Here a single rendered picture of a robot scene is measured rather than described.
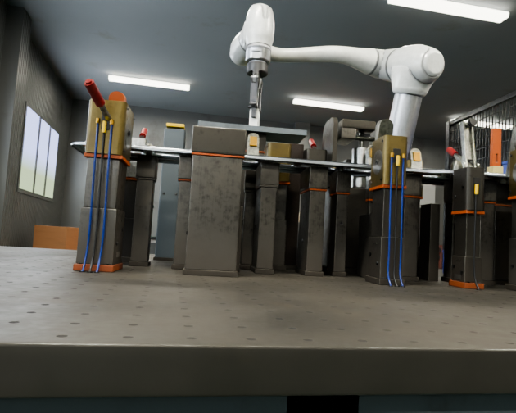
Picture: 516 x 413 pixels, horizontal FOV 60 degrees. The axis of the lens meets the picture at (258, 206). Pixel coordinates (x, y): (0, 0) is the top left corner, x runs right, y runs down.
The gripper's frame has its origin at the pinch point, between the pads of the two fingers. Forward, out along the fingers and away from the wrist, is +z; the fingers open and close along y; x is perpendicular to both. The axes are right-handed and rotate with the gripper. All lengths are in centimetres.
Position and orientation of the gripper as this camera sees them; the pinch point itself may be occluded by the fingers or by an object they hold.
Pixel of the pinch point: (254, 120)
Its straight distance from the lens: 158.3
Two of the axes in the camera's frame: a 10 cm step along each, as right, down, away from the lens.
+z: -0.6, 10.0, -0.8
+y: -1.2, -0.8, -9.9
